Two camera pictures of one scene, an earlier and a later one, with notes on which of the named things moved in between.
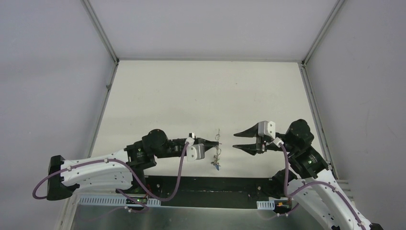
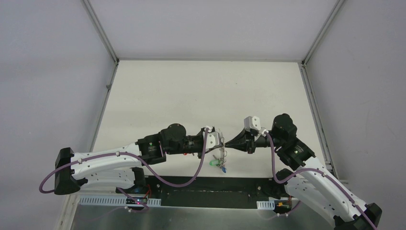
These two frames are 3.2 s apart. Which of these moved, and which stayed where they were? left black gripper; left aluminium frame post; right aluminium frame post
Moved: left black gripper
Stayed: left aluminium frame post; right aluminium frame post
